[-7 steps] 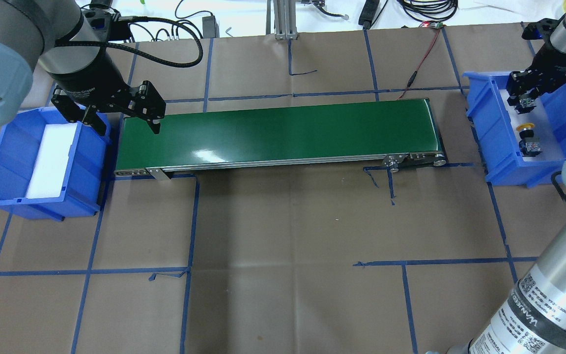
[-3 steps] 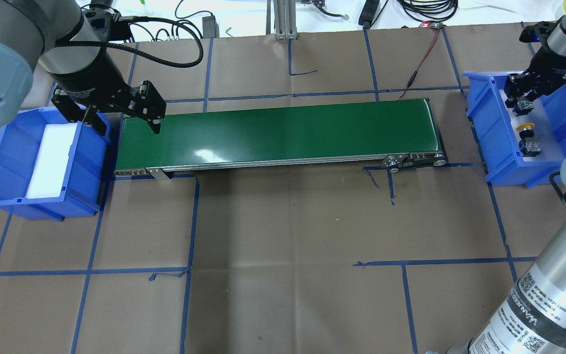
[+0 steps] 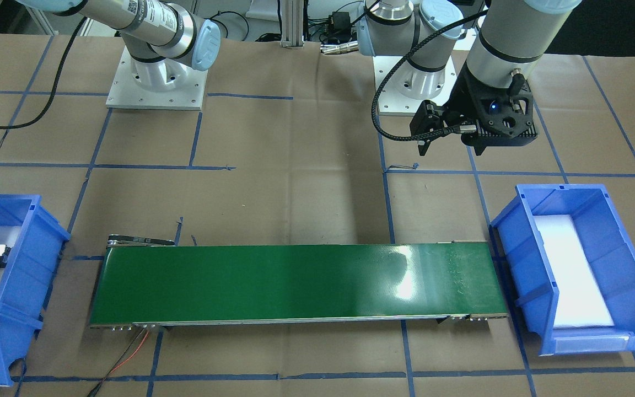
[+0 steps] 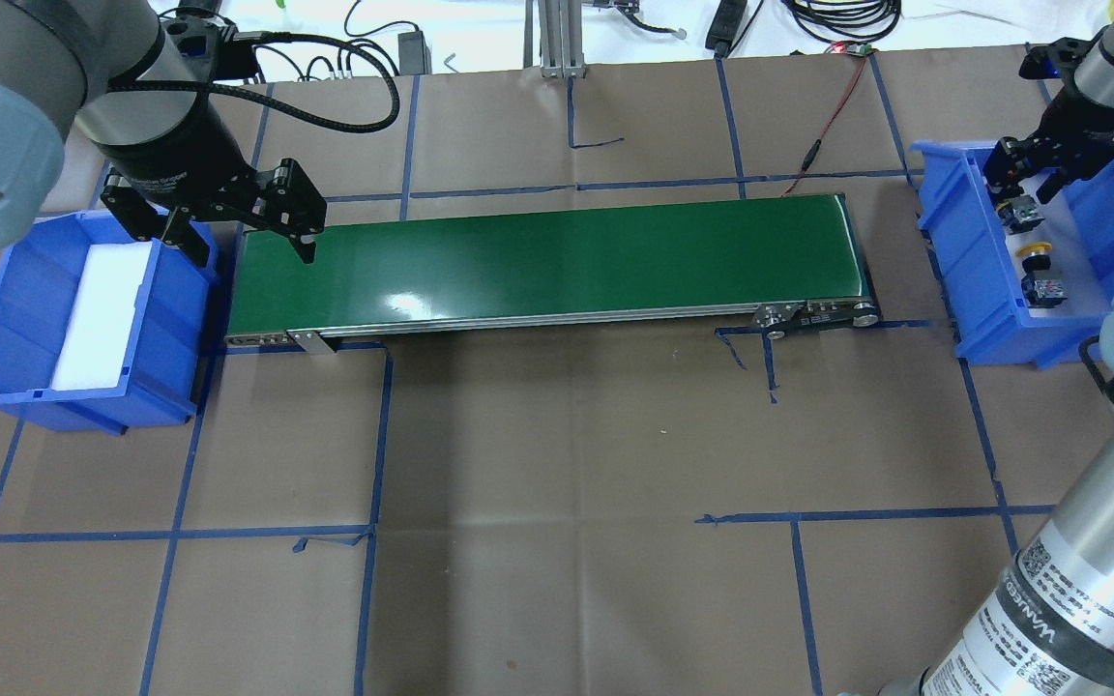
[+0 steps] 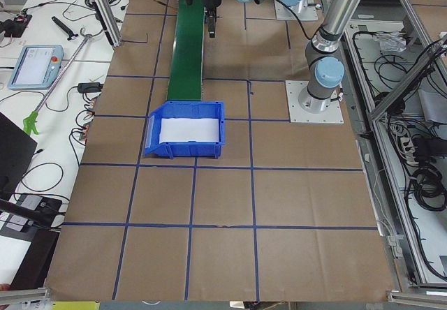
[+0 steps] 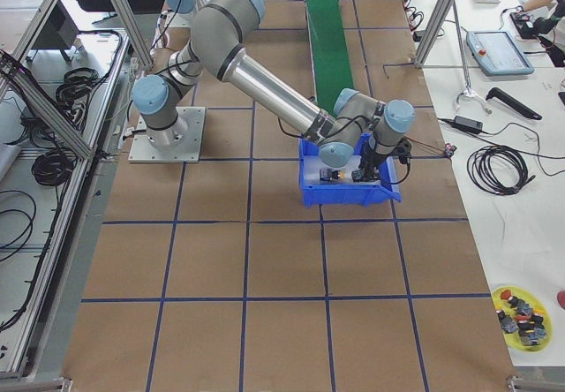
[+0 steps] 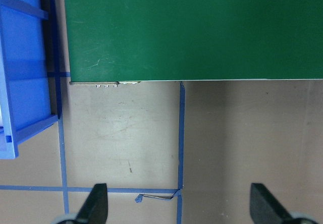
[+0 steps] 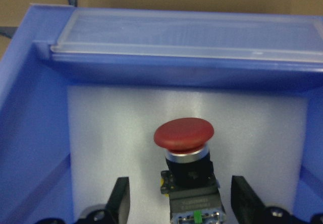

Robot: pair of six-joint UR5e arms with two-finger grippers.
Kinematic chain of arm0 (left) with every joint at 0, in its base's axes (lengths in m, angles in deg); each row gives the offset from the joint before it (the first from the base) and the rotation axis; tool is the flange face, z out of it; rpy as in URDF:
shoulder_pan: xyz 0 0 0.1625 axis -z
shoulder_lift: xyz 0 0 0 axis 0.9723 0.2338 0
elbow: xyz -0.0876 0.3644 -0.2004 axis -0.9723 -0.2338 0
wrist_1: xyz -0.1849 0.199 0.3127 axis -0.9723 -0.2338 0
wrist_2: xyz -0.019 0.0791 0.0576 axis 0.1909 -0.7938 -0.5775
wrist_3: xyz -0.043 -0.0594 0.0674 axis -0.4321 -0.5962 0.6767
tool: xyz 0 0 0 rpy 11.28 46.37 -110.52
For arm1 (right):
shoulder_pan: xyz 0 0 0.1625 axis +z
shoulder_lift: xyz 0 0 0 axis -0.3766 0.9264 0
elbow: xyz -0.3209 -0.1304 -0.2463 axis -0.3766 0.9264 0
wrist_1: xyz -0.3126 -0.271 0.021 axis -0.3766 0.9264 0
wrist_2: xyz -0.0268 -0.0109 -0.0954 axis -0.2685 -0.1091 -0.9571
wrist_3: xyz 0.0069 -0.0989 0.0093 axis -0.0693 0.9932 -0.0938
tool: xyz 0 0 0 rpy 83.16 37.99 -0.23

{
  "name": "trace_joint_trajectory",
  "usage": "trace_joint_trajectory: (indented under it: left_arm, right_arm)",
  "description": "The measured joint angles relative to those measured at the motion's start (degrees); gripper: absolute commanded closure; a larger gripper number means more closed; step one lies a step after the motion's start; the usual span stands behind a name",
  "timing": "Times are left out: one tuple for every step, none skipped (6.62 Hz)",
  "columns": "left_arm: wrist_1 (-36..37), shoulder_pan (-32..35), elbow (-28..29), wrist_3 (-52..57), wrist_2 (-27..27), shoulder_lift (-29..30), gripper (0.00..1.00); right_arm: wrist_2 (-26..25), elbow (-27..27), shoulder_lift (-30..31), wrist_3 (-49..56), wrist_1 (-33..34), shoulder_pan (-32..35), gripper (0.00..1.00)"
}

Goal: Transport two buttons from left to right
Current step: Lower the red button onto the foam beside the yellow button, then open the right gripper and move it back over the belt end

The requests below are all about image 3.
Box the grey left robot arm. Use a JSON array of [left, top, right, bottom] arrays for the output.
[[356, 1, 579, 155]]

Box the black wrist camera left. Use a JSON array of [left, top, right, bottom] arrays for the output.
[[461, 69, 539, 155]]

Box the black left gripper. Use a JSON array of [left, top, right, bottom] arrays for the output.
[[409, 66, 494, 156]]

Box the blue bin with buttons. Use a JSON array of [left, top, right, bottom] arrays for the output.
[[0, 194, 70, 387]]

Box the aluminium frame post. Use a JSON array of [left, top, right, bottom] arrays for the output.
[[277, 1, 308, 48]]

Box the black braided cable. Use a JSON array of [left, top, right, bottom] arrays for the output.
[[372, 11, 489, 143]]

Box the green conveyor belt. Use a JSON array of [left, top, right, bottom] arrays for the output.
[[89, 242, 508, 328]]

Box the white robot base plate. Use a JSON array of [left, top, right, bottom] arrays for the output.
[[106, 48, 208, 111]]

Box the blue empty bin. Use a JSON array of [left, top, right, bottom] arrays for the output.
[[492, 184, 635, 355]]

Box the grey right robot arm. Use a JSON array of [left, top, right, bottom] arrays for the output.
[[21, 1, 222, 93]]

